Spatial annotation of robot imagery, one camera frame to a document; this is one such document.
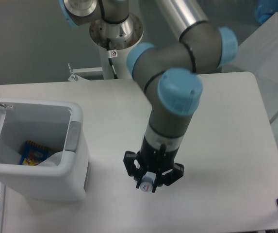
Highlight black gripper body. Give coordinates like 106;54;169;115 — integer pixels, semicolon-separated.
136;137;178;173

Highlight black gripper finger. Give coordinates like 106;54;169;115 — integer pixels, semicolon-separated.
152;163;184;193
124;151;147;189

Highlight clear plastic water bottle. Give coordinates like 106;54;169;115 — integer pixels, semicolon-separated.
139;172;156;192

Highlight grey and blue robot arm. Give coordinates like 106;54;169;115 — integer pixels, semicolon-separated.
59;0;238;192

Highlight white trash can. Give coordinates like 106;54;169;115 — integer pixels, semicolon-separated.
0;98;89;201

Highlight blue snack packet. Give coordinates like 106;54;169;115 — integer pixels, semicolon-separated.
19;140;57;166

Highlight translucent white storage box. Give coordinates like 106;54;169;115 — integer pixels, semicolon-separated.
221;12;278;124

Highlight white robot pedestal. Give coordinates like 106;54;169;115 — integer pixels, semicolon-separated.
98;46;134;80

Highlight white mounting bracket frame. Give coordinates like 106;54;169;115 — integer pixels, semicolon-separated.
67;63;104;82

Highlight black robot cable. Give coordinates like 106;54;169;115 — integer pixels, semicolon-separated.
105;38;118;80

